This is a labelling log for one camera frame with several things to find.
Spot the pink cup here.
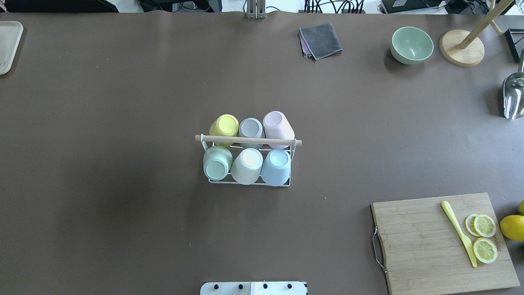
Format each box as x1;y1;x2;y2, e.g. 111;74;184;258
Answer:
262;111;295;140

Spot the mint green cup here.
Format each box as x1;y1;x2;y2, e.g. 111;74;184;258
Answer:
203;145;233;181

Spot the grey cup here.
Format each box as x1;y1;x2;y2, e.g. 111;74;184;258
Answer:
238;118;266;138

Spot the cream white cup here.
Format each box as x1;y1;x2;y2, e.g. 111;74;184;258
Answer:
231;148;264;185

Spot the light blue cup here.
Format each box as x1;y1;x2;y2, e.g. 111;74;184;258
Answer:
260;149;291;186

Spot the white cup holder rack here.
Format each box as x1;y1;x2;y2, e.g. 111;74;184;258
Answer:
194;133;303;187

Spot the yellow cup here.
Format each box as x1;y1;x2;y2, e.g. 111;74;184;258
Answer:
209;114;239;137

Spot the purple cloth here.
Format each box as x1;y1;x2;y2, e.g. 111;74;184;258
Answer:
298;33;312;58

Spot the grey cloth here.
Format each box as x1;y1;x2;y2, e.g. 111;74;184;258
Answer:
299;23;343;60

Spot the green bowl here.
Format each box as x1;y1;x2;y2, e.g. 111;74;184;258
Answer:
391;27;434;65

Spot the yellow plastic knife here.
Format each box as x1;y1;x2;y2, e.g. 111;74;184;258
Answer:
440;200;477;268

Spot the wooden cutting board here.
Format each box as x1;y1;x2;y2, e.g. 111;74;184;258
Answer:
372;193;520;295

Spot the wooden mug tree stand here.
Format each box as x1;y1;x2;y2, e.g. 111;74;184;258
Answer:
438;0;515;67

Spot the lemon slice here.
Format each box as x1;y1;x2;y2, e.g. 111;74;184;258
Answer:
473;237;498;264
465;214;497;238

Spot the metal scoop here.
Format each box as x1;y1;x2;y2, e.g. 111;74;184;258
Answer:
503;50;524;120

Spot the cream tray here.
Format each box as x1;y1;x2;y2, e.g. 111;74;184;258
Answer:
0;21;24;75

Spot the aluminium frame post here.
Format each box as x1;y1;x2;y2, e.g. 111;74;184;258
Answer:
246;0;266;19

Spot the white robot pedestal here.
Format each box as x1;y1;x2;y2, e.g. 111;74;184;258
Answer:
200;281;308;295

